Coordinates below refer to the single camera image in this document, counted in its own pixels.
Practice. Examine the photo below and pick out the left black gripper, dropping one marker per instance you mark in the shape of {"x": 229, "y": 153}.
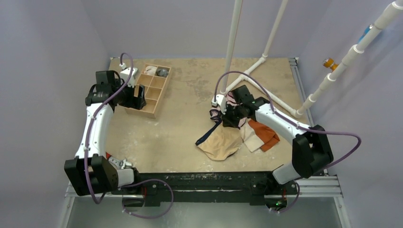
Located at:
{"x": 136, "y": 102}

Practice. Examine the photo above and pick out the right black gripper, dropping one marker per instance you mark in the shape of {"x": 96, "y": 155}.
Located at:
{"x": 234, "y": 114}

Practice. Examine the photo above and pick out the pink underwear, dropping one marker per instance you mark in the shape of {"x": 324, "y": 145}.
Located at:
{"x": 215, "y": 115}

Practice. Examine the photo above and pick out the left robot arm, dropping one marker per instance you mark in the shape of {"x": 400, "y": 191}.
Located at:
{"x": 90, "y": 171}

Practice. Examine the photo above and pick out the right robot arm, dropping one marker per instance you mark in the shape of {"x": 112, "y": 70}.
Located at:
{"x": 310, "y": 146}

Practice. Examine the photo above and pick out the rolled white underwear in tray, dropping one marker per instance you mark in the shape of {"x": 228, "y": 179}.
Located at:
{"x": 151, "y": 70}

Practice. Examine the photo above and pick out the rolled grey underwear in tray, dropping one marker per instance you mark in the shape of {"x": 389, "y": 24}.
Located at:
{"x": 162, "y": 72}

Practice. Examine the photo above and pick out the orange white underwear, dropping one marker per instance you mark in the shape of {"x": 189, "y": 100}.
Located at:
{"x": 257, "y": 136}

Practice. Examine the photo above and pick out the wooden compartment tray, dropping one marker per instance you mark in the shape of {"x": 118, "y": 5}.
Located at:
{"x": 155, "y": 88}

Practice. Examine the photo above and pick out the orange valve fitting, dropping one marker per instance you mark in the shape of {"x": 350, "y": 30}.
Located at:
{"x": 330, "y": 63}

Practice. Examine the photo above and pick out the blue clip on pipe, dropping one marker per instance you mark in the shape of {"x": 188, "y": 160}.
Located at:
{"x": 368, "y": 28}

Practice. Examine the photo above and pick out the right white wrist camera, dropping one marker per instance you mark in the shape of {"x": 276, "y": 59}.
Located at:
{"x": 219, "y": 103}

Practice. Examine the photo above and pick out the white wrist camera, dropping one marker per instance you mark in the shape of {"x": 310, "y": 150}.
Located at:
{"x": 129, "y": 75}
{"x": 219, "y": 103}

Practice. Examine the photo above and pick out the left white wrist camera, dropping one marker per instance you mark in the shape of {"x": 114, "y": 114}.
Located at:
{"x": 129, "y": 75}

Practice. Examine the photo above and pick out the red handled clamp tool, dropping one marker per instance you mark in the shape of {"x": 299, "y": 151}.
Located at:
{"x": 119, "y": 164}

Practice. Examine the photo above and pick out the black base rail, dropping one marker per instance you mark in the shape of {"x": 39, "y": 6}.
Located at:
{"x": 257, "y": 188}

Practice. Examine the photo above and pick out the white PVC pipe on wall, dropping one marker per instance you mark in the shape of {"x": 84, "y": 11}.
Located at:
{"x": 390, "y": 13}

